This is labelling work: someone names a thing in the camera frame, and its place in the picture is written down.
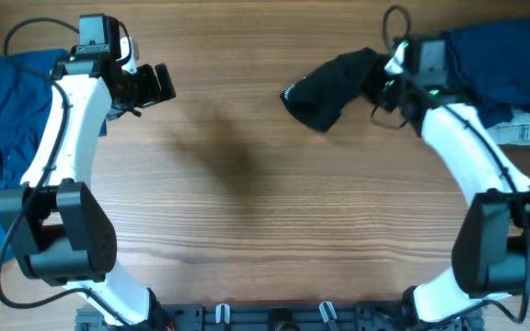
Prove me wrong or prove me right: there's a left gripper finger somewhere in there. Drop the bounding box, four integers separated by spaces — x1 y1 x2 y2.
120 37 139 74
155 63 177 101

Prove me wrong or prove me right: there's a black t-shirt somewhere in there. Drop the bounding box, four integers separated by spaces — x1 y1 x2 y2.
280 48 388 132

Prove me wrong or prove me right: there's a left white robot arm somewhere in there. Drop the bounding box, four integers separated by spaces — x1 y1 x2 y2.
0 36 176 330

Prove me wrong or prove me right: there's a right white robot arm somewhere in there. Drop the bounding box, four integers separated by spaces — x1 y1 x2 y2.
362 56 530 327

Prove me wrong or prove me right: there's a navy blue folded garment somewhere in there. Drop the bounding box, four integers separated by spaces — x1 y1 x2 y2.
441 18 530 128

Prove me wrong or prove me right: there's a teal blue shirt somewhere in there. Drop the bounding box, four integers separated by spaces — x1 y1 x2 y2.
0 48 109 271

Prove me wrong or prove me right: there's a grey folded garment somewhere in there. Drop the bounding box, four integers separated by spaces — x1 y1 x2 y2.
487 109 530 146

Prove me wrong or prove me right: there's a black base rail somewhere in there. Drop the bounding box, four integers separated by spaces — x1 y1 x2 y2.
75 301 485 331

